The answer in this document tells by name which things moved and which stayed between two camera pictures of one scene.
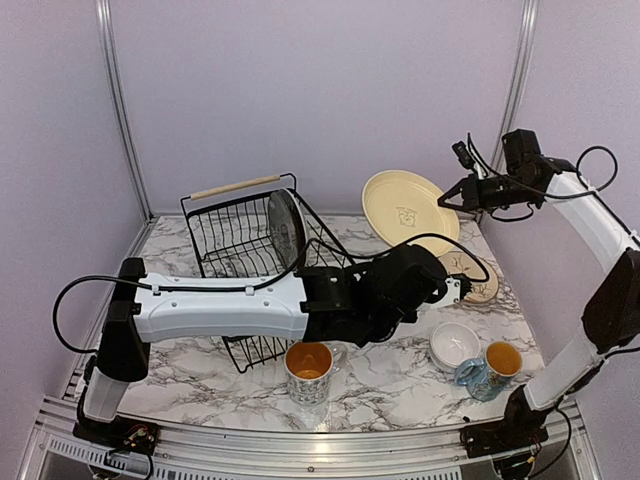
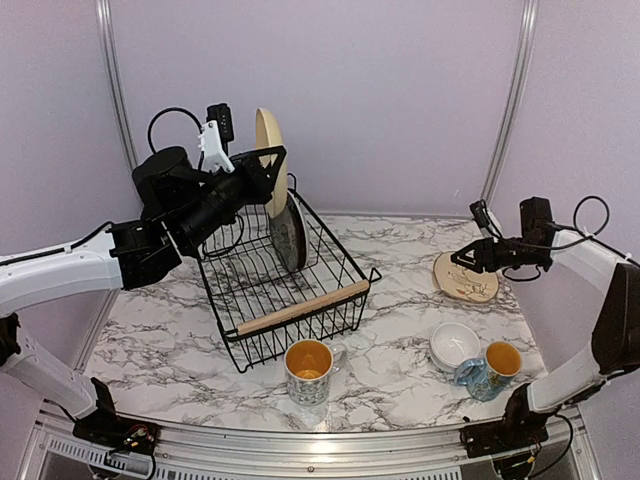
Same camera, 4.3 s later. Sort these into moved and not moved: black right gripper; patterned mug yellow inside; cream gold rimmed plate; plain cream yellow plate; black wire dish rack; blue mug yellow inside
Moved: plain cream yellow plate; black right gripper
Not moved: cream gold rimmed plate; blue mug yellow inside; black wire dish rack; patterned mug yellow inside
